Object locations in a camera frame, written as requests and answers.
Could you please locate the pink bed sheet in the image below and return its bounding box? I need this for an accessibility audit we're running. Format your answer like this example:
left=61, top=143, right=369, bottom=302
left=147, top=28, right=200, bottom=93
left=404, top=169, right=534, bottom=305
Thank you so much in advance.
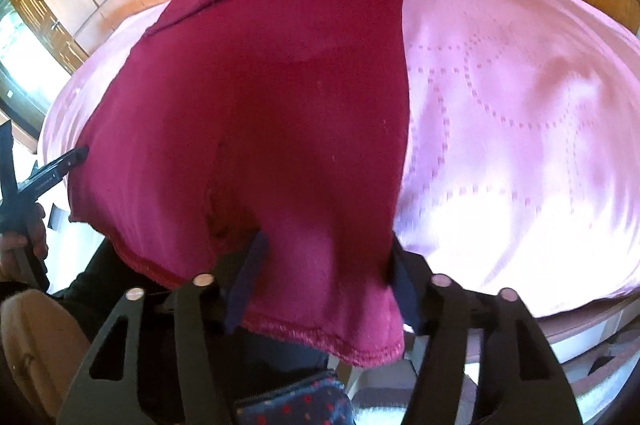
left=37, top=0, right=640, bottom=321

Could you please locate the maroon knit cloth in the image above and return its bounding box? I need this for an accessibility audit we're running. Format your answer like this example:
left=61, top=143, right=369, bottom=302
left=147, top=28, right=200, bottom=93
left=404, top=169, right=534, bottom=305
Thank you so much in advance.
left=66, top=0, right=415, bottom=368

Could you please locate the navy dotted zipper pouch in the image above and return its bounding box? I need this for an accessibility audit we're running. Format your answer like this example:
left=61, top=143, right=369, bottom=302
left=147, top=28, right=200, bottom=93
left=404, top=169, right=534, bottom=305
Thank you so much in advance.
left=232, top=372, right=356, bottom=425

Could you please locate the window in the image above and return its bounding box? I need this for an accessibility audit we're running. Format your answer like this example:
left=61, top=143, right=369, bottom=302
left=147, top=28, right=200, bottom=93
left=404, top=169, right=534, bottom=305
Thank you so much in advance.
left=0, top=0, right=56, bottom=140

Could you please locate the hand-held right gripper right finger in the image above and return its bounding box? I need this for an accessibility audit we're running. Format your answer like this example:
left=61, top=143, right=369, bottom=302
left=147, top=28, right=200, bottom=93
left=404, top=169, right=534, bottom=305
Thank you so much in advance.
left=390, top=237, right=586, bottom=425

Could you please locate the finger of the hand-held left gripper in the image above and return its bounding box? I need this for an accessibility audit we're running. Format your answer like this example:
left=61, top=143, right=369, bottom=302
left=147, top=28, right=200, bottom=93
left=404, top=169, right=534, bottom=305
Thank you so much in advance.
left=15, top=146, right=91, bottom=200

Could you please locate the bed frame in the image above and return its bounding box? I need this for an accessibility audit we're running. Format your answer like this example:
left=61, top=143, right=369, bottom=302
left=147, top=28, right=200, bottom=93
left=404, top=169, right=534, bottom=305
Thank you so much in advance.
left=537, top=282, right=640, bottom=363

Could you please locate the person's left hand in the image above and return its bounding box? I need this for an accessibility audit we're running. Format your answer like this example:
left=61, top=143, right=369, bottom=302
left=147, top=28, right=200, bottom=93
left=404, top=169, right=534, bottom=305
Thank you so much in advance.
left=0, top=204, right=51, bottom=282

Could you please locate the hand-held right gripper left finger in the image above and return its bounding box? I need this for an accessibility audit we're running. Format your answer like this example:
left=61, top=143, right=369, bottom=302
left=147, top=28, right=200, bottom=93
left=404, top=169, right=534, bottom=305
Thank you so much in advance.
left=57, top=232, right=271, bottom=425

